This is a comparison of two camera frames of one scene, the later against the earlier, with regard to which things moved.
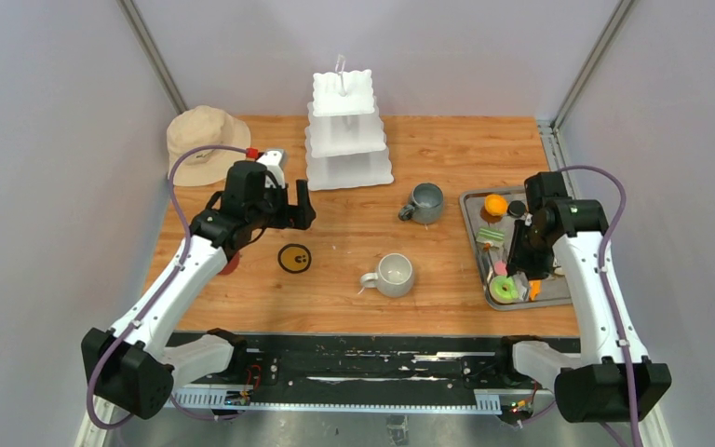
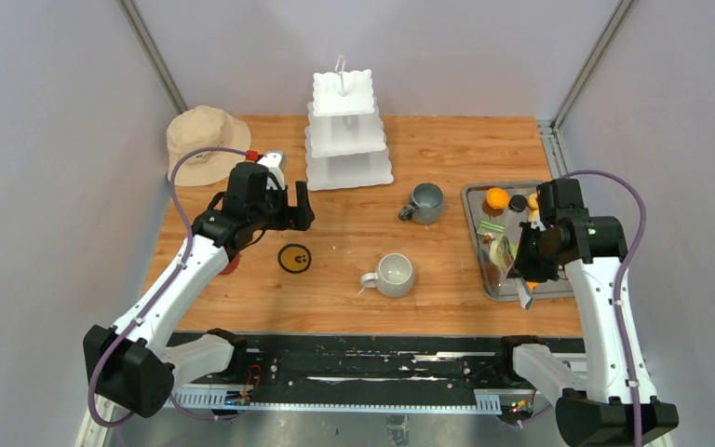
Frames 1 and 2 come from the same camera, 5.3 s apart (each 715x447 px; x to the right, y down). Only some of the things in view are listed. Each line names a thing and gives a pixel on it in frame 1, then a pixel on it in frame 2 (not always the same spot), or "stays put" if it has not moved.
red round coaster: [231, 264] stays put
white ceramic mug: [394, 277] stays put
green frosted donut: [503, 290] → [502, 251]
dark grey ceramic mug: [426, 204] stays put
